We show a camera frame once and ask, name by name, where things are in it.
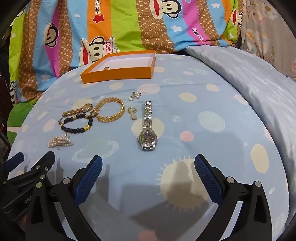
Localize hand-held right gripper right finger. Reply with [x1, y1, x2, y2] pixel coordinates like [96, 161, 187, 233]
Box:
[194, 154, 273, 241]

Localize light blue spotted sheet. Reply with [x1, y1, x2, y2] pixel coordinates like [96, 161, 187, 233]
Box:
[5, 52, 292, 241]

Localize grey floral cloth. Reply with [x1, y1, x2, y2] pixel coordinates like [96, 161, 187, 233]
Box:
[240, 0, 296, 81]

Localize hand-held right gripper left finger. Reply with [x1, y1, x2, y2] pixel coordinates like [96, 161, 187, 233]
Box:
[25, 155, 103, 241]

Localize gold chain bracelet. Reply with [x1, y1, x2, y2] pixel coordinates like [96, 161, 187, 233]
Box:
[90, 97, 125, 122]

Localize light blue pillow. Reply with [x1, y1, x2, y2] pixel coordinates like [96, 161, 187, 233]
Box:
[185, 45, 296, 167]

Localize colourful striped cartoon blanket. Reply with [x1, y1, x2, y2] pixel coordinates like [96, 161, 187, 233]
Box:
[7, 0, 242, 106]

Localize green cloth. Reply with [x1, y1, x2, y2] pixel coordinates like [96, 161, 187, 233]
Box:
[6, 103, 36, 145]

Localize orange cardboard box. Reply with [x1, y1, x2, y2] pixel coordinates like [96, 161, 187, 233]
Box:
[80, 50, 156, 84]

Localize silver wristwatch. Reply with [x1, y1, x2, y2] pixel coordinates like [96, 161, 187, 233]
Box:
[137, 101, 158, 151]

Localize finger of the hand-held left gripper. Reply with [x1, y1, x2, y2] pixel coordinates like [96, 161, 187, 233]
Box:
[5, 151, 56, 193]
[5, 152, 25, 174]

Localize black bead bracelet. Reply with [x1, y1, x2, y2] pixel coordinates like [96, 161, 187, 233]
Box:
[58, 113, 93, 134]

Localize gold wristwatch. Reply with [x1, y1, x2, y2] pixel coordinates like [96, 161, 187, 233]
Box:
[62, 103, 93, 117]

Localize pearl bracelet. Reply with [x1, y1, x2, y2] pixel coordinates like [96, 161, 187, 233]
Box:
[47, 134, 74, 150]

